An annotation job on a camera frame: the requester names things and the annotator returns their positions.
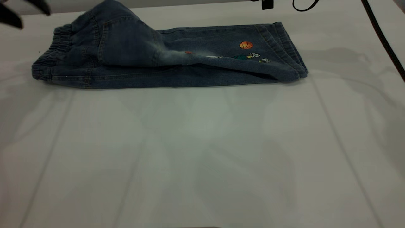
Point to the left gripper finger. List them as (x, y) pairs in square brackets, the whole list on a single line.
[(39, 4), (9, 17)]

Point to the blue denim children's pants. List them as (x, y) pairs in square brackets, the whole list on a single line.
[(126, 47)]

